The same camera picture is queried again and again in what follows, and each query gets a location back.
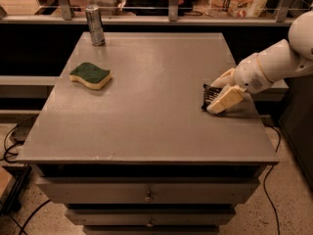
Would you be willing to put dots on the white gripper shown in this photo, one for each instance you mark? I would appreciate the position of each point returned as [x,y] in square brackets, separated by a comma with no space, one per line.
[249,72]

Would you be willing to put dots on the black rxbar chocolate wrapper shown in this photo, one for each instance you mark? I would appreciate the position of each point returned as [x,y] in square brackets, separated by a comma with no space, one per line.
[209,94]

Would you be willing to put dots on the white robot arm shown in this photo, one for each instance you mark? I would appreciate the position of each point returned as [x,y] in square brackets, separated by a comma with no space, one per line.
[292,57]

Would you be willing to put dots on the silver redbull can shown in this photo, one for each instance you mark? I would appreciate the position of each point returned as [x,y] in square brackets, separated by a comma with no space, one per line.
[94,21]

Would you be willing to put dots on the grey drawer cabinet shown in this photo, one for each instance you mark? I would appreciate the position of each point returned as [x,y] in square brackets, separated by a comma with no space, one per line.
[147,124]

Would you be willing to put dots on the green yellow sponge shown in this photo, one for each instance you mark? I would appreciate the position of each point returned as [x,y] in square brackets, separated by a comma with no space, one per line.
[90,76]

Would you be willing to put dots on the top drawer with knob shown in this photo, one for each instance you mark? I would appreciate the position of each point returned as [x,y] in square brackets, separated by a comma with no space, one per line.
[98,191]

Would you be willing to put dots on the drawer with knob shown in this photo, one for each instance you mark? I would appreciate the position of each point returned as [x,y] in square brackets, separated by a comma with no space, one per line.
[98,191]
[150,218]

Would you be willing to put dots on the black bag behind rail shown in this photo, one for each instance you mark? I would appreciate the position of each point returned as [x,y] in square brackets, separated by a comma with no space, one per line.
[156,7]

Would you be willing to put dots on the metal railing frame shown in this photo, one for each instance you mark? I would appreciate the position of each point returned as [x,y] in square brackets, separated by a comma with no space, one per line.
[279,11]

